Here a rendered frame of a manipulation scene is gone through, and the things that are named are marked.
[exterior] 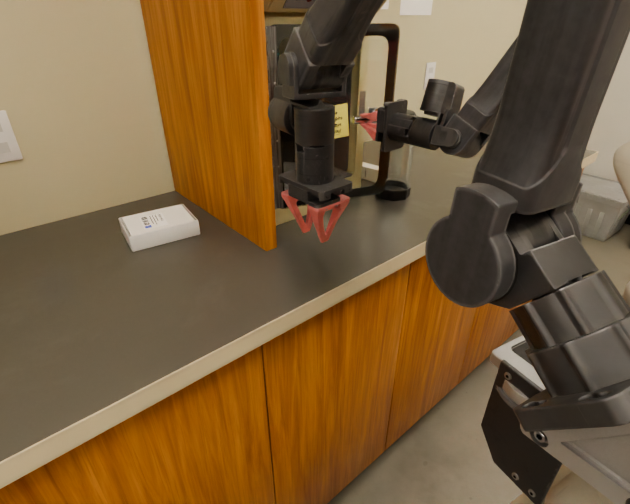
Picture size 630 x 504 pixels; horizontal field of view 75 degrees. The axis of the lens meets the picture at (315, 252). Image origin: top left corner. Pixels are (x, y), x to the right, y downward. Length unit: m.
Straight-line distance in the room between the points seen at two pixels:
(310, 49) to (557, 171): 0.32
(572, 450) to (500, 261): 0.15
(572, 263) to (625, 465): 0.14
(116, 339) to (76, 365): 0.07
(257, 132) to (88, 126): 0.55
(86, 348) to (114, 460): 0.18
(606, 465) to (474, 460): 1.40
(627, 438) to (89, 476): 0.69
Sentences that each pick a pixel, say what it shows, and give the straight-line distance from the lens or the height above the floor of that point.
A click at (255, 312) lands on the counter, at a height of 0.94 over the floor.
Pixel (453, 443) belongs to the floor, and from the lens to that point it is 1.79.
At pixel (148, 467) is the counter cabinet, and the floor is 0.74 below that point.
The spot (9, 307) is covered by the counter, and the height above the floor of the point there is 0.94.
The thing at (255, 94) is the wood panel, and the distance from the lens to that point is 0.82.
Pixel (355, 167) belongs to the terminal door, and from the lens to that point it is 1.05.
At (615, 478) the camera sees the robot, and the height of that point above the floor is 1.13.
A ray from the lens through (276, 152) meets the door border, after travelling 0.96.
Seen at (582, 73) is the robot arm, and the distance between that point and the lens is 0.32.
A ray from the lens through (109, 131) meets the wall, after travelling 1.27.
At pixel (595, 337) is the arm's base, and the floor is 1.23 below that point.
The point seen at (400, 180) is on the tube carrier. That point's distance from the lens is 1.19.
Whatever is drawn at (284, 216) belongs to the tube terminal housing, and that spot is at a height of 0.96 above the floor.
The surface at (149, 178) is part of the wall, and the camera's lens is 1.33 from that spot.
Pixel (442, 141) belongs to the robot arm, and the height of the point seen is 1.21.
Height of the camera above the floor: 1.41
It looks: 30 degrees down
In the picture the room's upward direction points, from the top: straight up
